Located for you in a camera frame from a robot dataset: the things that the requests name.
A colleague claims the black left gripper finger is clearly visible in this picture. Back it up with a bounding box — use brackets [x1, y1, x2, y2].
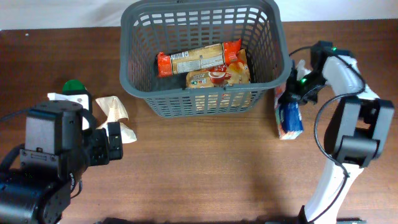
[47, 90, 93, 113]
[108, 122, 123, 161]

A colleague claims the grey plastic basket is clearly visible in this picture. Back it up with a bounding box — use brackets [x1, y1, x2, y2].
[119, 0, 292, 118]

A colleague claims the blue toothpaste box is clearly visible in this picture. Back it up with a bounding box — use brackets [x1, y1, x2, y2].
[274, 84, 303, 140]

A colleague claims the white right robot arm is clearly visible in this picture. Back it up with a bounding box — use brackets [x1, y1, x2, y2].
[273, 41, 394, 223]

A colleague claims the yellow coffee sachet bag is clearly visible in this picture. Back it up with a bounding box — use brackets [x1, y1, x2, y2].
[186, 49, 251, 89]

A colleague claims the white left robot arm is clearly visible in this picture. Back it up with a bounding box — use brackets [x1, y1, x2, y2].
[1, 100, 112, 223]

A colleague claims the orange biscuit packet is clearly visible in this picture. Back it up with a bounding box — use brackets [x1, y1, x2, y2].
[157, 39, 241, 78]

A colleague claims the beige paper bag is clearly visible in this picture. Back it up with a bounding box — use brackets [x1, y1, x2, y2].
[96, 96, 137, 144]

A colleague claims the green lid beige jar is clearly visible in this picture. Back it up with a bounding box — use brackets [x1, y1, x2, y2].
[62, 80, 86, 92]

